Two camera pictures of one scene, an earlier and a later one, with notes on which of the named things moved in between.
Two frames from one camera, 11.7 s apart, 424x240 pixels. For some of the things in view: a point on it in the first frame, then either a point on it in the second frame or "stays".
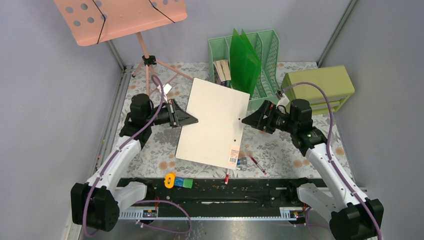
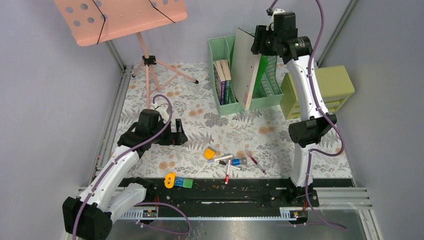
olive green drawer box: (334, 80) stays
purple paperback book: (219, 77) stays
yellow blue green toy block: (170, 181) stays
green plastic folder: (245, 64) → (264, 60)
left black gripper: (178, 116) → (177, 138)
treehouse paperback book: (226, 69) stays
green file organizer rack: (266, 44) stays
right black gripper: (256, 120) → (261, 32)
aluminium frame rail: (107, 132) stays
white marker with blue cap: (243, 161) stays
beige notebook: (213, 128) → (244, 67)
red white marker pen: (227, 177) stays
